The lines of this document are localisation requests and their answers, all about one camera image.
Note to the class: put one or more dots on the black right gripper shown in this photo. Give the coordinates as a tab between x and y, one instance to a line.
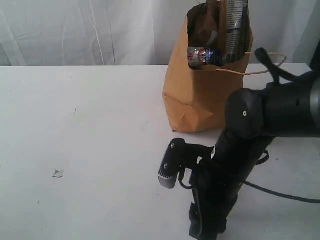
214	194

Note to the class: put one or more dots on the white blue salt packet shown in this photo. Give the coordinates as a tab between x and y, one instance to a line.
199	56

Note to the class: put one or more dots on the long pasta packet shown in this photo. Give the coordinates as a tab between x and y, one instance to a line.
234	26

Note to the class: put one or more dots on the brown pouch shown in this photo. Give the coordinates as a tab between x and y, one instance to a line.
203	23

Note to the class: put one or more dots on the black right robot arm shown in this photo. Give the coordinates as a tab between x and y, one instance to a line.
253	119

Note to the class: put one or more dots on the brown paper bag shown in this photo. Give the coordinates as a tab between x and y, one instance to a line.
195	98

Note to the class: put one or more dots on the small torn paper scrap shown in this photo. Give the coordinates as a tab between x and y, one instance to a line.
58	174

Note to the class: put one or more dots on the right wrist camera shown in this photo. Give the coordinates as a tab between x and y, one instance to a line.
178	157

